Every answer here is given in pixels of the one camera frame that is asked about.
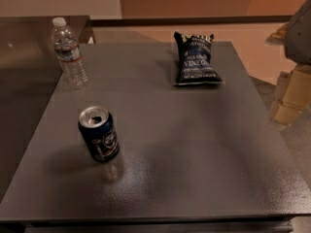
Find blue pepsi can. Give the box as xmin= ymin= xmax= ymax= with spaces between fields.
xmin=78 ymin=106 xmax=120 ymax=162

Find clear plastic water bottle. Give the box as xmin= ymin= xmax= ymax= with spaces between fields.
xmin=52 ymin=17 xmax=88 ymax=89

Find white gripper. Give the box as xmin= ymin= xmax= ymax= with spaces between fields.
xmin=266 ymin=0 xmax=311 ymax=125

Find dark blue chip bag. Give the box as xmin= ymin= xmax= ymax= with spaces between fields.
xmin=174 ymin=32 xmax=223 ymax=86

